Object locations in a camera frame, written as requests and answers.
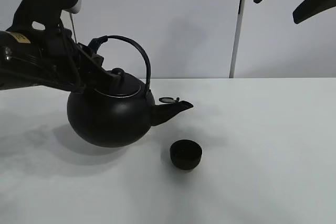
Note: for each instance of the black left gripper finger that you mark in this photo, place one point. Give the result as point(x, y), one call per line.
point(94, 46)
point(94, 73)

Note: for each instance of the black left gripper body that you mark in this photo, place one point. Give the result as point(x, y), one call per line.
point(62, 61)

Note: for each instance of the black round teapot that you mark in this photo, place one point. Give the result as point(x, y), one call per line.
point(123, 115)

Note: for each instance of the small black teacup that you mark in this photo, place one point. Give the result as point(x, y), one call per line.
point(185, 154)

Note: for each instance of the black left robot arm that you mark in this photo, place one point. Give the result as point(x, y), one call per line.
point(21, 60)

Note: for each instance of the grey wall panel strip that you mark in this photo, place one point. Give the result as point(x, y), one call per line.
point(236, 38)

